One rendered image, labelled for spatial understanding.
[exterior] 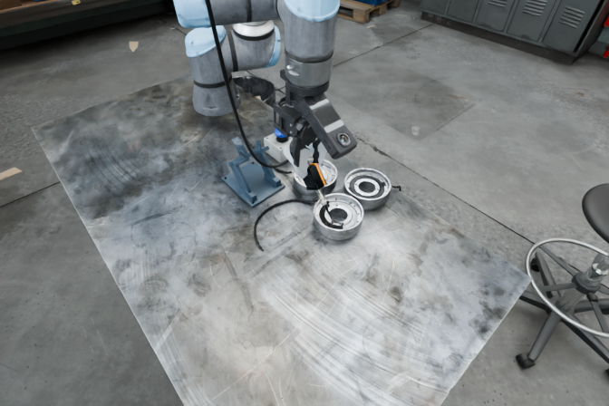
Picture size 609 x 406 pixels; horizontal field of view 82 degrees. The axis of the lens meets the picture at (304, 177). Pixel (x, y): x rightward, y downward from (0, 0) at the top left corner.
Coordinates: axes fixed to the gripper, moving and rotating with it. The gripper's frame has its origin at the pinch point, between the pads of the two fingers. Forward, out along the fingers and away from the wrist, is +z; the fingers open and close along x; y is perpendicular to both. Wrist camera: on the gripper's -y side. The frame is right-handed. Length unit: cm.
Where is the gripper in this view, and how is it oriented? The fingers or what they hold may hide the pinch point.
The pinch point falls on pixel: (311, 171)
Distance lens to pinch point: 70.5
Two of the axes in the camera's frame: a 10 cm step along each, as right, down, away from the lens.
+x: -7.5, 4.5, -4.8
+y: -6.6, -5.5, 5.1
